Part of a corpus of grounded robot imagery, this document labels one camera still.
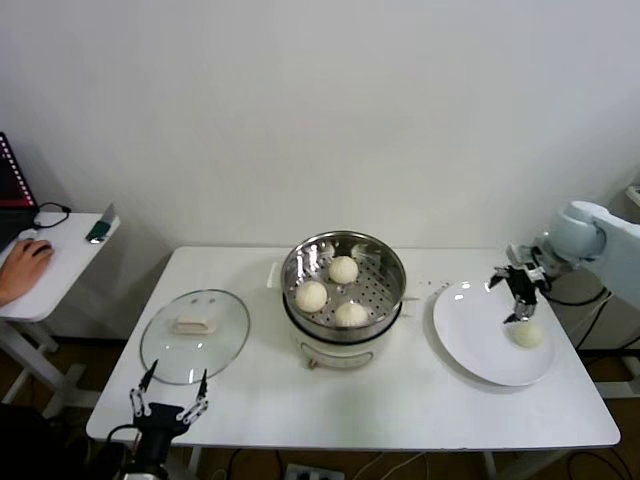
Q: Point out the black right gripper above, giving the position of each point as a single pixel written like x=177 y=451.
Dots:
x=525 y=287

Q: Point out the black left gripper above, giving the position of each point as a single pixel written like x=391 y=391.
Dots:
x=160 y=417

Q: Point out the white steamed baozi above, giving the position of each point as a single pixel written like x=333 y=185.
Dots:
x=311 y=296
x=526 y=336
x=350 y=315
x=343 y=270

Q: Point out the round glass pot lid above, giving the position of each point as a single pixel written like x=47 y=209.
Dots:
x=227 y=320

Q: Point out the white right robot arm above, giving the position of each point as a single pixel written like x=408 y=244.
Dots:
x=580 y=230

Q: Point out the stainless steel steamer basket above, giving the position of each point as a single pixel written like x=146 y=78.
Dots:
x=310 y=255

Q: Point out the bare person hand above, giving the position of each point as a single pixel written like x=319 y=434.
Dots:
x=22 y=270

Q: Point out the round white plate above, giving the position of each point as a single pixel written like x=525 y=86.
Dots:
x=475 y=325

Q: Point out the white work table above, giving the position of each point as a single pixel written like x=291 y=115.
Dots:
x=310 y=410

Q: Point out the white side table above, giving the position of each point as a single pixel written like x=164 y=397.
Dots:
x=75 y=280

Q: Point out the white power strip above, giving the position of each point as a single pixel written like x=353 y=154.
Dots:
x=315 y=472

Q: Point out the white electric cooker base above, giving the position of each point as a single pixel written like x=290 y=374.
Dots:
x=340 y=357

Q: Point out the green circuit board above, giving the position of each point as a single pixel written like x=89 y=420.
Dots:
x=98 y=231

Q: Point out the black laptop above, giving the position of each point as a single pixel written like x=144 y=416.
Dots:
x=10 y=200

